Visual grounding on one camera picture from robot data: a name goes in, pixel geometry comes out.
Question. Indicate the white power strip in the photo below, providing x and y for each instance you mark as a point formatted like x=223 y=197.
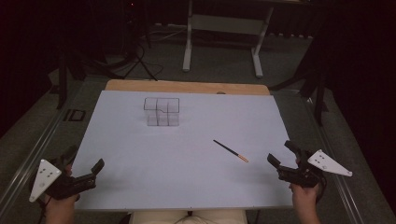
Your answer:
x=171 y=26

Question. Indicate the person's right hand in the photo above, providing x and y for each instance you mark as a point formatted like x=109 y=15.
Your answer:
x=305 y=194

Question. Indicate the black tripod stand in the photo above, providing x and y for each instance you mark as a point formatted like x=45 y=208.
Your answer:
x=141 y=62

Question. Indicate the black floor socket plate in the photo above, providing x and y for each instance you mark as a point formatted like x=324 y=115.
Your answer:
x=74 y=115

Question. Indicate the clear acrylic pen holder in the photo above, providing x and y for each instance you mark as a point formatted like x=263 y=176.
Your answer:
x=162 y=116

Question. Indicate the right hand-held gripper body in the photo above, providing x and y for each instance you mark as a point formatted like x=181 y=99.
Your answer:
x=323 y=163

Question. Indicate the white metal desk frame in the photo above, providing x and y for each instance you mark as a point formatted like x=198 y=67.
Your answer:
x=186 y=46

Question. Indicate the white table cover board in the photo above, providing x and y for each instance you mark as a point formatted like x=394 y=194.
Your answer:
x=174 y=174

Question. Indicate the black metal stand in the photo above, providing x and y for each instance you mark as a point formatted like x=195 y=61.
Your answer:
x=319 y=102
x=62 y=84

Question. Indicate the person's lap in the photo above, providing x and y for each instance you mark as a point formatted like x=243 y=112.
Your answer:
x=186 y=217

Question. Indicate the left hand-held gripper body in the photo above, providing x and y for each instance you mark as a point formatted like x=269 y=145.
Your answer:
x=43 y=180

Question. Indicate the metal floor rail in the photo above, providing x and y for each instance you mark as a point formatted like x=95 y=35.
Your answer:
x=31 y=158
x=341 y=186

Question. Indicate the black pencil with orange end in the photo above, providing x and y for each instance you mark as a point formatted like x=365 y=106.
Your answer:
x=230 y=151

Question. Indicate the person's left hand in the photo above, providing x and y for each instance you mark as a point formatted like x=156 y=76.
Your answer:
x=60 y=203

